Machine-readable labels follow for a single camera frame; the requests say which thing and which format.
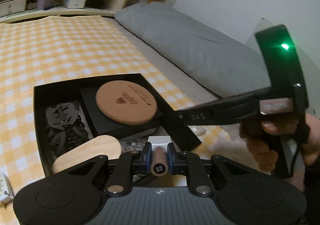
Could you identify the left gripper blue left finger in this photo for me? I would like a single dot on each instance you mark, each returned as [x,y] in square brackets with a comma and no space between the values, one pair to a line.
[123,169]

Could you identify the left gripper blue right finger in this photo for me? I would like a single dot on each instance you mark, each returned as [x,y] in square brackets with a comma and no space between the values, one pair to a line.
[189,165]

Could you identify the clear plastic pill pack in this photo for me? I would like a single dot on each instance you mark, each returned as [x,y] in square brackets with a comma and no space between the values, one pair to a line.
[128,145]

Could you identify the brown lipstick tube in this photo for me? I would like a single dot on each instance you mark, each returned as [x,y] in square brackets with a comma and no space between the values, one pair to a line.
[159,162]

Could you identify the light wooden block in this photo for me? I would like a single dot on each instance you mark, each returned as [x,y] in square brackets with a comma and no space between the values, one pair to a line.
[101,145]

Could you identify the small black box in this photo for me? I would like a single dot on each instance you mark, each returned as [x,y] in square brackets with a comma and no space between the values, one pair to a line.
[102,125]

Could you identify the large black box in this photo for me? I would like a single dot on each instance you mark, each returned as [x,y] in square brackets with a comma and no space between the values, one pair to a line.
[66,115]

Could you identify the round cork coaster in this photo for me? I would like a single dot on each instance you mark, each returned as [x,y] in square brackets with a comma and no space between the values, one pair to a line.
[126,102]

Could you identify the person right hand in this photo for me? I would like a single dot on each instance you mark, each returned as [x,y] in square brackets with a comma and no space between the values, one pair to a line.
[258,136]

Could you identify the clear tape strip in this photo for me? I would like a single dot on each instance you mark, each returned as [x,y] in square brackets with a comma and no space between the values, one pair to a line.
[198,130]

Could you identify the grey pillow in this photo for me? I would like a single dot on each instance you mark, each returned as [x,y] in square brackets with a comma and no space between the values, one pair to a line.
[218,62]

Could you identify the yellow checkered cloth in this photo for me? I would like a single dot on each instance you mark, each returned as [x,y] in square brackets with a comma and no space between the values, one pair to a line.
[56,49]

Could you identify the small wooden drawer organizer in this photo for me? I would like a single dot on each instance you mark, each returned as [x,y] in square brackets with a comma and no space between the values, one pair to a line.
[8,7]

